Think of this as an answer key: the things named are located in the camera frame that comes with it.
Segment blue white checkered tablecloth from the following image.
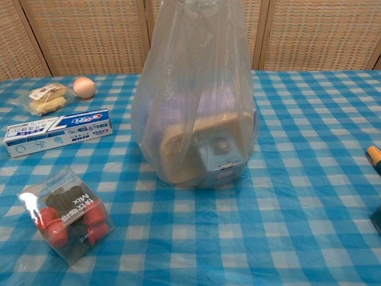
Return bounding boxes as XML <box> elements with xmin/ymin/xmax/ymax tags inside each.
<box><xmin>0</xmin><ymin>70</ymin><xmax>381</xmax><ymax>286</ymax></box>

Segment white blue toothpaste box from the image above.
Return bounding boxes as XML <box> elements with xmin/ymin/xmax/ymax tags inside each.
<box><xmin>3</xmin><ymin>108</ymin><xmax>114</xmax><ymax>158</ymax></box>

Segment woven bamboo folding screen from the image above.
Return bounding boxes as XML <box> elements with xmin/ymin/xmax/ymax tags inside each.
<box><xmin>0</xmin><ymin>0</ymin><xmax>381</xmax><ymax>83</ymax></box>

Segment purple soft pack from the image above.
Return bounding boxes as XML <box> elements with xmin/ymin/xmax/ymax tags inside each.
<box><xmin>145</xmin><ymin>89</ymin><xmax>258</xmax><ymax>144</ymax></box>

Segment red black packaged item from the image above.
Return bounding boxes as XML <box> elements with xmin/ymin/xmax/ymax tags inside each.
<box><xmin>17</xmin><ymin>166</ymin><xmax>116</xmax><ymax>266</ymax></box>

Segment translucent plastic bag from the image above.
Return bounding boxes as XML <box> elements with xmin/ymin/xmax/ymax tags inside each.
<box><xmin>130</xmin><ymin>0</ymin><xmax>260</xmax><ymax>190</ymax></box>

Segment teal lint roller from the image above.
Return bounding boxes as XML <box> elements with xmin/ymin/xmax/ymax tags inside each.
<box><xmin>366</xmin><ymin>145</ymin><xmax>381</xmax><ymax>233</ymax></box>

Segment light blue carton box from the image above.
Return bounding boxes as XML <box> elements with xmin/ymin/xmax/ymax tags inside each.
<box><xmin>196</xmin><ymin>130</ymin><xmax>249</xmax><ymax>188</ymax></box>

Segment pastries in clear wrapper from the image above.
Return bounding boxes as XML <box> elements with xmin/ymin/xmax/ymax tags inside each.
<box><xmin>10</xmin><ymin>83</ymin><xmax>77</xmax><ymax>117</ymax></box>

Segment brown egg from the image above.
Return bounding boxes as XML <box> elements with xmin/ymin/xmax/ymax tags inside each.
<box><xmin>73</xmin><ymin>76</ymin><xmax>96</xmax><ymax>99</ymax></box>

